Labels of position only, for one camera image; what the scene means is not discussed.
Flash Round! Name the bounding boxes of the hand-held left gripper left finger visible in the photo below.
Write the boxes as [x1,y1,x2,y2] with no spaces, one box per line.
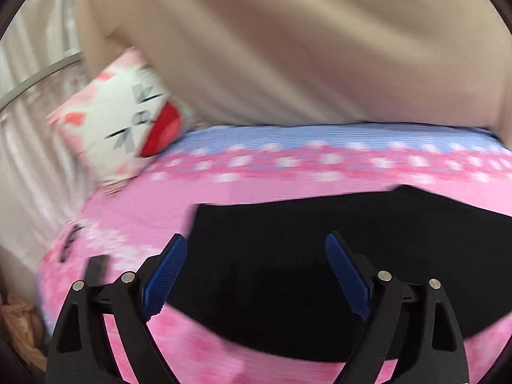
[47,233,188,384]

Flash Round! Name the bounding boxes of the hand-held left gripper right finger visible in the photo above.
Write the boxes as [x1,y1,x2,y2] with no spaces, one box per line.
[325,231,469,384]

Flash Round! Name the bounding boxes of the black pants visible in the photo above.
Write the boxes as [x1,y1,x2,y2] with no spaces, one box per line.
[166,184,512,358]

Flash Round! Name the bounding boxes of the pink floral bed sheet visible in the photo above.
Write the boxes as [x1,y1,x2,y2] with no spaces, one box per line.
[36,122,512,384]

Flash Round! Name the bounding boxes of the brown paper bag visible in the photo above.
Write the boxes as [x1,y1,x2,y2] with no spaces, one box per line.
[0,294,46,363]

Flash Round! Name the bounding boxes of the cat print pillow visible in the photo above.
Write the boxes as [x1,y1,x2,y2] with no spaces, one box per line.
[46,46,196,196]

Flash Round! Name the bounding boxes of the white curtain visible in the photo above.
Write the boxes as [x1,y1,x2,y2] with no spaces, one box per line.
[0,0,105,273]

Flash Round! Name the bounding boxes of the beige curtain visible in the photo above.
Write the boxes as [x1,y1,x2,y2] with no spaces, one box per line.
[74,0,512,129]

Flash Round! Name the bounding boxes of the metal curtain rod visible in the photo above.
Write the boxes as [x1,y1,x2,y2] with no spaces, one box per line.
[0,52,83,107]

